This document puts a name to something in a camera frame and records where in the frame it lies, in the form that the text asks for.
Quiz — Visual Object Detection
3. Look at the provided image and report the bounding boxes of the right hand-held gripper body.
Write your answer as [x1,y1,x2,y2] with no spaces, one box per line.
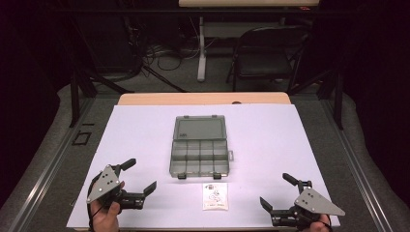
[270,180,346,231]

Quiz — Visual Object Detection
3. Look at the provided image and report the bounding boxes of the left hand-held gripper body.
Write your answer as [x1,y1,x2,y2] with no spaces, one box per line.
[86,163,147,211]

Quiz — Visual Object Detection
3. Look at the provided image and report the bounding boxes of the small white printed packet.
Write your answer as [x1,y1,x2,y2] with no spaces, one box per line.
[201,182,229,212]

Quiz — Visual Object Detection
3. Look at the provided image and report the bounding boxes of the clear grey compartment box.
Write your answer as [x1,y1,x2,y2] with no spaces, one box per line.
[168,114,235,180]

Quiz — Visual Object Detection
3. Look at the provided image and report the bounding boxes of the person's right hand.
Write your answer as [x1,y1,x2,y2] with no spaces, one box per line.
[303,215,333,232]

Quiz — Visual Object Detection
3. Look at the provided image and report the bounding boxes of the person's left hand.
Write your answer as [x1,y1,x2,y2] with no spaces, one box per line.
[90,181,126,232]

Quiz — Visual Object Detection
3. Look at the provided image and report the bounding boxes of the white table mat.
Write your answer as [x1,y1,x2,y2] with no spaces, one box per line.
[66,102,341,229]

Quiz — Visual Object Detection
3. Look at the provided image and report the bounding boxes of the black metal stand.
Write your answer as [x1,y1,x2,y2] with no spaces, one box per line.
[68,62,130,129]
[289,68,344,131]

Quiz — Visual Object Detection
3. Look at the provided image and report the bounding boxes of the wooden table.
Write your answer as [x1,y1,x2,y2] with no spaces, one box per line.
[117,92,292,106]

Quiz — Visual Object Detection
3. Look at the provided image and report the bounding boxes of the black folding chair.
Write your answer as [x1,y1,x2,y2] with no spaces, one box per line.
[225,25,311,95]

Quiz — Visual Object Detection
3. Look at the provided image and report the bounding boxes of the white-legged desk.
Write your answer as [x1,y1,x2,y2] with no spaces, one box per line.
[178,0,321,82]

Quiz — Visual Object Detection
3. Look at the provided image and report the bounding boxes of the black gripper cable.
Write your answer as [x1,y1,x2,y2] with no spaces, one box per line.
[86,173,100,232]

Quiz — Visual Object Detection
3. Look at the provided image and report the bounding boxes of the black rectangular floor frame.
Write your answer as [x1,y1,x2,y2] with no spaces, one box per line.
[72,130,92,146]

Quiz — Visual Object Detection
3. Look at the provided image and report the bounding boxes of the metal floor rail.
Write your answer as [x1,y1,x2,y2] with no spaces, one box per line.
[320,99,395,232]
[6,96,96,232]

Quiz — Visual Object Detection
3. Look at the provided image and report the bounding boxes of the tangle of floor cables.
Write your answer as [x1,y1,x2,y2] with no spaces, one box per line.
[141,40,202,73]

